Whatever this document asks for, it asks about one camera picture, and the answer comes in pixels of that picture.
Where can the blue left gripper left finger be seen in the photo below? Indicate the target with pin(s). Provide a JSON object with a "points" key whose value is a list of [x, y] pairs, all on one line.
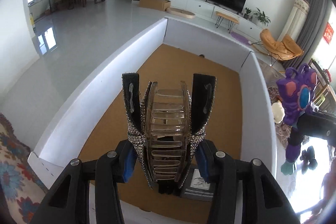
{"points": [[128, 161]]}

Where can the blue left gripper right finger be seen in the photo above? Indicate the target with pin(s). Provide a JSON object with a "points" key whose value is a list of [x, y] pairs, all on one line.
{"points": [[202, 157]]}

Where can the black cloth item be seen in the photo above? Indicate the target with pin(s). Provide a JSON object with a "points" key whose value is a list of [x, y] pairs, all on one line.
{"points": [[308, 159]]}

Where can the purple toy figure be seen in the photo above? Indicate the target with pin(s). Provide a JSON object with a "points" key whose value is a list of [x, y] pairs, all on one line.
{"points": [[296, 92]]}

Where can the rhinestone hair claw clip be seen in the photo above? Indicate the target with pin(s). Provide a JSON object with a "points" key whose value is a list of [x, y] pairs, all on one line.
{"points": [[165, 126]]}

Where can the cream knitted sock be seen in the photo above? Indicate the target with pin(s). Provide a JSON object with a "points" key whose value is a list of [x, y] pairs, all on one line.
{"points": [[278, 112]]}

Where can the white cardboard sorting box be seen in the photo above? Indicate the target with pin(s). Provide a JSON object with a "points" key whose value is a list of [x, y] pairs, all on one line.
{"points": [[240, 135]]}

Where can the person's hand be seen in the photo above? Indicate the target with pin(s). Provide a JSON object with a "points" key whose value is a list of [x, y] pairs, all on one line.
{"points": [[328, 185]]}

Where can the wooden side chair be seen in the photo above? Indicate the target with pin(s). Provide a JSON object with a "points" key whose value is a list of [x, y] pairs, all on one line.
{"points": [[324, 93]]}

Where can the orange lounge chair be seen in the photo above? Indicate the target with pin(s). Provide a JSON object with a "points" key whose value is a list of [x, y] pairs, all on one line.
{"points": [[284, 50]]}

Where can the standing air conditioner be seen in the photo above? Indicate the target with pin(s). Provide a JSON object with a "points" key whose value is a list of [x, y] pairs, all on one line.
{"points": [[296, 19]]}

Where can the purple floor mat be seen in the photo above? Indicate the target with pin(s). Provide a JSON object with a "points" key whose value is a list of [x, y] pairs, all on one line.
{"points": [[240, 38]]}

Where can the floral sofa cover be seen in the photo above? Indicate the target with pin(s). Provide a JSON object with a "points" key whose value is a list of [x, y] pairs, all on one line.
{"points": [[21, 189]]}

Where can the green potted plant right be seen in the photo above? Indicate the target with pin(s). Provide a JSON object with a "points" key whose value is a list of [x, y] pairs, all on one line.
{"points": [[261, 17]]}

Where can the grey curtain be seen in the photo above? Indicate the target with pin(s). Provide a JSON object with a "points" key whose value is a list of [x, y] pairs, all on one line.
{"points": [[311, 28]]}

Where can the small wooden bench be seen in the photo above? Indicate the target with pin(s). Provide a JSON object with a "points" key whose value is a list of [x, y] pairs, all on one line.
{"points": [[231, 21]]}

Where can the oval wooden tray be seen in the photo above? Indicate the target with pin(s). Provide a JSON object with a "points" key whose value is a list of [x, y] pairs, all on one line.
{"points": [[181, 12]]}

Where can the white tv cabinet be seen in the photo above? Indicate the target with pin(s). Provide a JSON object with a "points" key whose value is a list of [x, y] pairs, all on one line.
{"points": [[209, 11]]}

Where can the cardboard box on floor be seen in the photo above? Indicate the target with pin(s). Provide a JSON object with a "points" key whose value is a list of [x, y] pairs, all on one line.
{"points": [[160, 5]]}

